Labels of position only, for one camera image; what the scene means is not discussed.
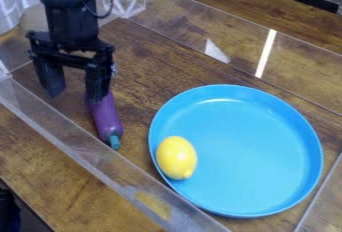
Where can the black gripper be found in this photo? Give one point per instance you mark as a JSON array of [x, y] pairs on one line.
[[71, 44]]

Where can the purple toy eggplant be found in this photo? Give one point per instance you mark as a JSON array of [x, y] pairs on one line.
[[107, 121]]

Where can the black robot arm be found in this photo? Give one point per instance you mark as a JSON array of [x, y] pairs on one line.
[[71, 45]]

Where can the blue round tray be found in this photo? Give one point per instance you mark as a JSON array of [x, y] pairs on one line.
[[260, 153]]

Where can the yellow toy lemon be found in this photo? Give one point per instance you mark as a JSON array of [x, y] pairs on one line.
[[177, 158]]

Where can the clear acrylic enclosure wall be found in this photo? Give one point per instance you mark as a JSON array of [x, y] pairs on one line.
[[274, 45]]

